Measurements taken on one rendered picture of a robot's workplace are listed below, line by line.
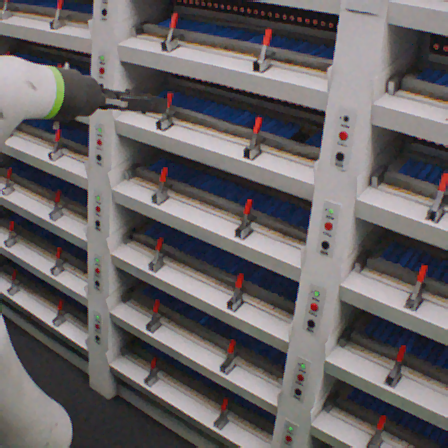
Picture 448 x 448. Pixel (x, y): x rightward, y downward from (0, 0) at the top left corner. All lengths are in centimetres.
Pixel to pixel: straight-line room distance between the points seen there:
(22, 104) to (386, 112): 65
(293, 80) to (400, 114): 24
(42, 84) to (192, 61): 49
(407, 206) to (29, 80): 73
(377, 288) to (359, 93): 41
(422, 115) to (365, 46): 17
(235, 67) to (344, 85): 27
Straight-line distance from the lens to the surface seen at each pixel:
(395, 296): 134
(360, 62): 123
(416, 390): 142
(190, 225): 157
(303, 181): 133
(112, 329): 196
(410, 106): 122
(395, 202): 128
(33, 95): 105
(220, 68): 142
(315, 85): 130
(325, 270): 137
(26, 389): 94
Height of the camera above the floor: 136
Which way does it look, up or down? 24 degrees down
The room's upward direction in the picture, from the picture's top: 6 degrees clockwise
